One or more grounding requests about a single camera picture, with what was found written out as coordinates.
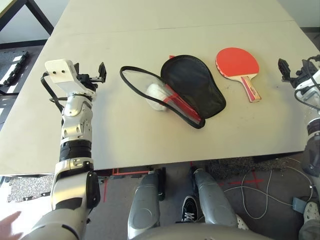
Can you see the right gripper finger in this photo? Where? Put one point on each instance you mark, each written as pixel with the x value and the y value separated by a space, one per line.
pixel 285 70
pixel 306 66

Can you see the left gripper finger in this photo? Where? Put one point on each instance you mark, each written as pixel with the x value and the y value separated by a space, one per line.
pixel 76 68
pixel 102 72

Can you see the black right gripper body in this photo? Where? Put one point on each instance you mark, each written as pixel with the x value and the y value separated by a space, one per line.
pixel 298 79

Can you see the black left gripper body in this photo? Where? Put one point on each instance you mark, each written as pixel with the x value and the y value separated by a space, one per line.
pixel 88 80

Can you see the red ping-pong paddle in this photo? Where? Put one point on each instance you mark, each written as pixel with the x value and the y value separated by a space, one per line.
pixel 235 62

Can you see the white stuffed cloth ball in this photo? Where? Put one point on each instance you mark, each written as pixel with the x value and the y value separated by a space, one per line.
pixel 156 96

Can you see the red black paddle case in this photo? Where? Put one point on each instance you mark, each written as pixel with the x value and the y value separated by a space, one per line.
pixel 192 85

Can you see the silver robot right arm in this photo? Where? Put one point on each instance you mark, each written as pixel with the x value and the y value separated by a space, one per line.
pixel 312 155

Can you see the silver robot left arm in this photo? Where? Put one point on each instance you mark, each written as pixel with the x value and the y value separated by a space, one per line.
pixel 75 130

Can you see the bystander bare hand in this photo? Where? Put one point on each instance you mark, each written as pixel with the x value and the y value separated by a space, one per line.
pixel 8 228

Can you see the red tape outline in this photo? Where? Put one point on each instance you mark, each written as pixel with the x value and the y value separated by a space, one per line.
pixel 125 172

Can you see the red tape cross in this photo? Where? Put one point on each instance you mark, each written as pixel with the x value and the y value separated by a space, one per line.
pixel 250 180

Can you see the dark speckled foam mat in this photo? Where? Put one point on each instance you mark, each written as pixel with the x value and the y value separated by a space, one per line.
pixel 225 165

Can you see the grey speckled foam mat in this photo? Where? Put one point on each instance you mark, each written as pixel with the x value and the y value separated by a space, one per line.
pixel 25 187

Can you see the grey-blue power adapter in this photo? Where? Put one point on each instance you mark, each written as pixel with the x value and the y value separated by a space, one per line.
pixel 299 204

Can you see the white perforated clog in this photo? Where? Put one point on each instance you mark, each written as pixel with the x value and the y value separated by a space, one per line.
pixel 312 211
pixel 242 222

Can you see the grey robot left leg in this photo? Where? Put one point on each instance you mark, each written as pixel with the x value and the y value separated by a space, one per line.
pixel 145 200

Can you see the grey robot leg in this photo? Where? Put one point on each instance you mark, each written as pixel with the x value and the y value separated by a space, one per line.
pixel 215 200
pixel 145 200

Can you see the grey robot right leg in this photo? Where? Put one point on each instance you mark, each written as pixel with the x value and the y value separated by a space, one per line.
pixel 215 200

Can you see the bystander grey trouser leg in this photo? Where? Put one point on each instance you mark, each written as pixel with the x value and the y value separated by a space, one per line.
pixel 310 231

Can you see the black lace-up sneaker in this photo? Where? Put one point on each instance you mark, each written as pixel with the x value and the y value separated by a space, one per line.
pixel 190 210

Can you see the grey robot torso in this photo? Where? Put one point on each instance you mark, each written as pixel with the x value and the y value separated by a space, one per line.
pixel 200 232

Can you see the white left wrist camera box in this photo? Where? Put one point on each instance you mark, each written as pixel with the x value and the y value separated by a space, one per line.
pixel 63 75

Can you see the black frame side table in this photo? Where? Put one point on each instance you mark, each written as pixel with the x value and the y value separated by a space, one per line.
pixel 37 15

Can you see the black upright post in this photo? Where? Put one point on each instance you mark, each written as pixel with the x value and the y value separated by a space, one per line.
pixel 162 182

